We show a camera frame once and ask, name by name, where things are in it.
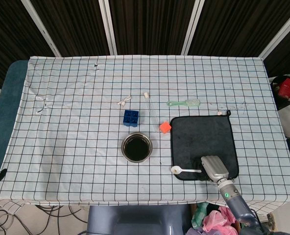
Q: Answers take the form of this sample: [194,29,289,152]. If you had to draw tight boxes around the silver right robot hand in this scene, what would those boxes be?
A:
[195,155,230,183]

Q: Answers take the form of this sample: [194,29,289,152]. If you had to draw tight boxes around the white plastic spoon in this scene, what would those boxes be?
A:
[170,165,202,174]

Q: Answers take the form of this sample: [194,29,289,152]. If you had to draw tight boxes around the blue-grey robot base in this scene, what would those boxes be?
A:
[87,205,192,235]

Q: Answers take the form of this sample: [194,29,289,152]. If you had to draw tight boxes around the black cloth mat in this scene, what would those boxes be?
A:
[169,110,240,181]

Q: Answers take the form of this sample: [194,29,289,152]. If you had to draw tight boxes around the round metal cup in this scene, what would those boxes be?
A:
[121,132,153,163]

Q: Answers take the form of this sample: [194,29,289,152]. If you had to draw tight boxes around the green plastic bag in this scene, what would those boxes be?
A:
[191,202,209,227]

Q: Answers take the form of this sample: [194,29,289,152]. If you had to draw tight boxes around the pink plastic bag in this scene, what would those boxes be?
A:
[202,207,238,235]

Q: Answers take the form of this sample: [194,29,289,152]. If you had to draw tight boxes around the orange cube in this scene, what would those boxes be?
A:
[159,121,172,134]

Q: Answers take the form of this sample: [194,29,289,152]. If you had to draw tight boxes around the purple plastic bag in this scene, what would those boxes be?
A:
[186,226,204,235]

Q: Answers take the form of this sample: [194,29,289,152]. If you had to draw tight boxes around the green plastic brush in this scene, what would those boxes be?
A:
[166,98,201,108]

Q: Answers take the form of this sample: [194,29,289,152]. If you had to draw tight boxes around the glass tube with white stopper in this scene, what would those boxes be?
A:
[144,92,158,125]

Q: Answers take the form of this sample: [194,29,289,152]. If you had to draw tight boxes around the black waste bin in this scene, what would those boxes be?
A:
[269,75,290,111]

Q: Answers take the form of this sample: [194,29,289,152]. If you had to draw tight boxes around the blue four-cell block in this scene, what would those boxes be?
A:
[122,110,140,128]

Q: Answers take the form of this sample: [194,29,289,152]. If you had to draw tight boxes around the red carton box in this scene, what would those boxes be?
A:
[278,77,290,97]

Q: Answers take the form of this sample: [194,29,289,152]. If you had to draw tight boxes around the white checked tablecloth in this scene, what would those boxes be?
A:
[0,55,290,205]

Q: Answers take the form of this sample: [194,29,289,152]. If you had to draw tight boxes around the white partition post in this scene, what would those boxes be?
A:
[181,0,206,56]
[98,0,118,56]
[21,0,61,57]
[259,0,290,59]

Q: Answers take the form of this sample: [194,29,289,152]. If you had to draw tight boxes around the black floor cables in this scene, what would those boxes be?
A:
[0,200,87,235]

